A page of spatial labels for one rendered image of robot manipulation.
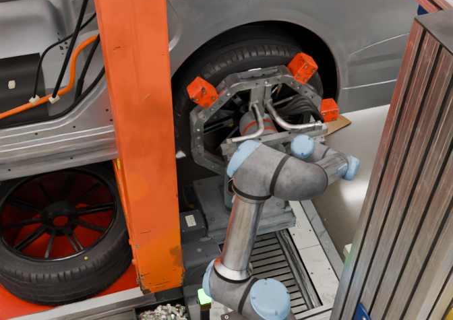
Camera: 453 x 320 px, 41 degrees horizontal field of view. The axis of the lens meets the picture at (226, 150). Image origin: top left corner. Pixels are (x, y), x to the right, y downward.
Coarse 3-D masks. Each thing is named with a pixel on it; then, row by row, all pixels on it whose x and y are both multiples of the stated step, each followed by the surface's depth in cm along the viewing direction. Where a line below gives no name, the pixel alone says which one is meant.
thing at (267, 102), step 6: (270, 90) 237; (264, 96) 239; (264, 102) 239; (270, 102) 239; (270, 108) 237; (270, 114) 237; (276, 114) 234; (276, 120) 233; (282, 120) 232; (282, 126) 231; (288, 126) 230; (294, 126) 230; (300, 126) 230; (306, 126) 230; (312, 126) 231; (318, 126) 232
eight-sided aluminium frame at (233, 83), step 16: (224, 80) 234; (240, 80) 231; (256, 80) 232; (272, 80) 234; (288, 80) 236; (224, 96) 233; (320, 96) 249; (192, 112) 241; (208, 112) 236; (192, 128) 246; (192, 144) 252; (288, 144) 270; (208, 160) 255
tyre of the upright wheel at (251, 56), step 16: (224, 32) 244; (240, 32) 243; (256, 32) 245; (272, 32) 248; (288, 32) 259; (208, 48) 241; (224, 48) 238; (240, 48) 237; (256, 48) 236; (272, 48) 238; (288, 48) 243; (192, 64) 242; (208, 64) 236; (224, 64) 233; (240, 64) 235; (256, 64) 237; (272, 64) 240; (288, 64) 242; (176, 80) 248; (192, 80) 238; (208, 80) 236; (320, 80) 256; (176, 96) 245; (176, 112) 245; (176, 128) 249; (192, 160) 266
